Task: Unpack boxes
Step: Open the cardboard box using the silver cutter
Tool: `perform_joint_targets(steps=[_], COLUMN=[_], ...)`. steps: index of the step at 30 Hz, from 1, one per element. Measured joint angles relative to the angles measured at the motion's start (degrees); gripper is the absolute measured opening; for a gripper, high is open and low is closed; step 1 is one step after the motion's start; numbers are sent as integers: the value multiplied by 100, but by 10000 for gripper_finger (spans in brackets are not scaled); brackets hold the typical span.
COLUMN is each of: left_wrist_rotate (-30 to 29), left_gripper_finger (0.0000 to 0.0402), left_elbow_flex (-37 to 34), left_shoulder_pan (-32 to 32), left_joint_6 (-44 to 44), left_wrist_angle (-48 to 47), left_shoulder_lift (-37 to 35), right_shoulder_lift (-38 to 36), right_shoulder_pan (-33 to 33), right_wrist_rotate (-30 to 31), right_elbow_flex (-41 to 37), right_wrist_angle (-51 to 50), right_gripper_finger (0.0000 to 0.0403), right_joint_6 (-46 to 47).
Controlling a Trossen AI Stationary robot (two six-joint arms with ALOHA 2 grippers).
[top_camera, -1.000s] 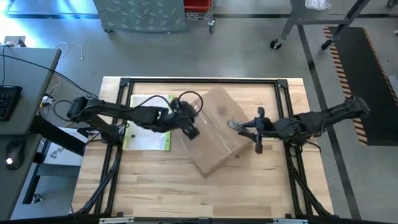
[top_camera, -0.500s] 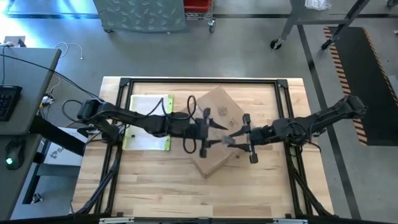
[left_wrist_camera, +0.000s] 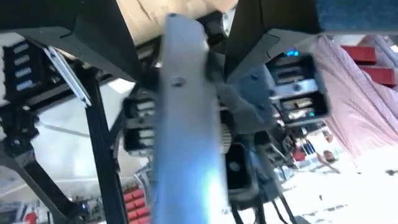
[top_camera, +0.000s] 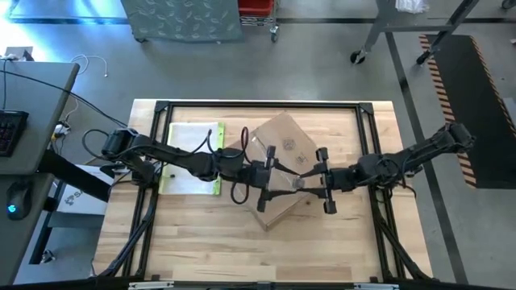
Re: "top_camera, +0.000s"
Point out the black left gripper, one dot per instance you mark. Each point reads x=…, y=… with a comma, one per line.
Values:
x=256, y=177

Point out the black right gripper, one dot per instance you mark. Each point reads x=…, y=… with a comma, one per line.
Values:
x=340, y=179

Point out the brown cardboard box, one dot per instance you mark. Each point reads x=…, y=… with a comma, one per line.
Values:
x=290, y=137

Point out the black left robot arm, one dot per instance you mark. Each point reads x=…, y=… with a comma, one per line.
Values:
x=181, y=157

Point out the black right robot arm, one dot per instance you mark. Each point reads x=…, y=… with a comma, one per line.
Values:
x=423, y=151

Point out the clear pouch with green edge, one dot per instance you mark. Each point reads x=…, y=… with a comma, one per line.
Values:
x=189, y=137

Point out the black hazard-striped floor mat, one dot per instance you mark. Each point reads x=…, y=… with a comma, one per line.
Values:
x=471, y=100

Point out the white plastic bag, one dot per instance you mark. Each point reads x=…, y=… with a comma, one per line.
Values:
x=411, y=5

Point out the white printed box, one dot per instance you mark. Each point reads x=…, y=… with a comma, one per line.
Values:
x=80, y=199

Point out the black desk leg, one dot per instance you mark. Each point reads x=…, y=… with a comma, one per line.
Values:
x=68, y=173

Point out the white power adapter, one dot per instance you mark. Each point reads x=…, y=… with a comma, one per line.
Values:
x=60, y=129

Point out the grey desk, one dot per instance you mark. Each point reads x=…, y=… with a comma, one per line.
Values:
x=36, y=96

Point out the black computer mouse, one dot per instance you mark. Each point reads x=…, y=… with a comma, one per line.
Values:
x=18, y=199

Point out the black keyboard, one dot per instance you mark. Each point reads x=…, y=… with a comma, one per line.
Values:
x=10, y=133

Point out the black aluminium table frame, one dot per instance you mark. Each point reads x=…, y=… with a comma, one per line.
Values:
x=366, y=108

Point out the grey rolling table frame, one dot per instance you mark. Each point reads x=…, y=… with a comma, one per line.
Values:
x=387, y=16

